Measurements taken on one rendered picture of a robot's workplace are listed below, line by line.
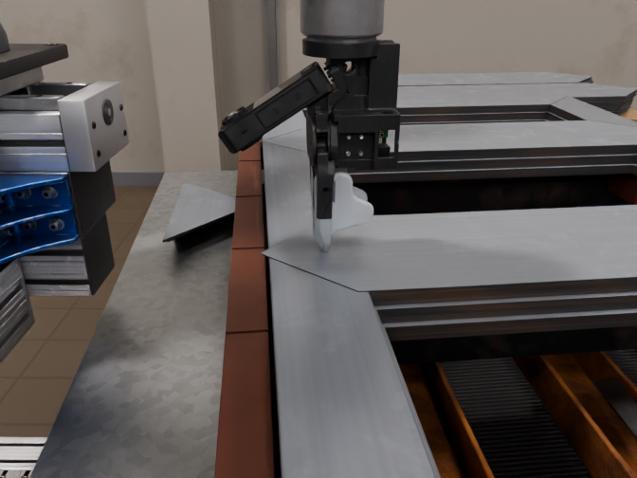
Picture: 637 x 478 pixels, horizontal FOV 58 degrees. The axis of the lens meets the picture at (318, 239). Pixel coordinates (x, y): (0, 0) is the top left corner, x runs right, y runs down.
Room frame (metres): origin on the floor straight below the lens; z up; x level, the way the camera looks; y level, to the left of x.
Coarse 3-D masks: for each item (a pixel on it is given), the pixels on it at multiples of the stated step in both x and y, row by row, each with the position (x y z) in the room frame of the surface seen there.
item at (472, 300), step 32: (416, 160) 0.92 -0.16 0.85; (448, 160) 0.92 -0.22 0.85; (480, 160) 0.92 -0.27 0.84; (512, 160) 0.93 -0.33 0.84; (544, 160) 0.94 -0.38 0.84; (576, 160) 0.94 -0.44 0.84; (608, 160) 0.95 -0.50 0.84; (448, 288) 0.47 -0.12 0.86; (480, 288) 0.47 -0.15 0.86; (512, 288) 0.47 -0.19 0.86; (544, 288) 0.48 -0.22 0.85; (576, 288) 0.48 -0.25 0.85; (608, 288) 0.48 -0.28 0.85; (384, 320) 0.45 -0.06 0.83; (416, 320) 0.46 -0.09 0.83; (448, 320) 0.46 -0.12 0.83; (480, 320) 0.46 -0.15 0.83; (512, 320) 0.46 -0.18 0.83; (544, 320) 0.46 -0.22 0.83; (576, 320) 0.47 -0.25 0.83; (608, 320) 0.47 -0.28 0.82; (416, 416) 0.33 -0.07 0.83
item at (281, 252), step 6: (276, 246) 0.55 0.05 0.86; (282, 246) 0.55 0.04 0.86; (288, 246) 0.55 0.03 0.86; (264, 252) 0.54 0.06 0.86; (270, 252) 0.54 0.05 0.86; (276, 252) 0.54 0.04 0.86; (282, 252) 0.54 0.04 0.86; (288, 252) 0.54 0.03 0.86; (276, 258) 0.52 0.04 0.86; (282, 258) 0.52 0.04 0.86; (288, 258) 0.52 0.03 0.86; (288, 264) 0.51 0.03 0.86
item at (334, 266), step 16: (288, 240) 0.57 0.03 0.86; (304, 240) 0.57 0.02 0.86; (336, 240) 0.57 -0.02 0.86; (304, 256) 0.53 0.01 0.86; (320, 256) 0.53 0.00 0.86; (336, 256) 0.53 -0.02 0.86; (320, 272) 0.49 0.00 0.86; (336, 272) 0.49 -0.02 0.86; (352, 272) 0.49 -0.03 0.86; (352, 288) 0.46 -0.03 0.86
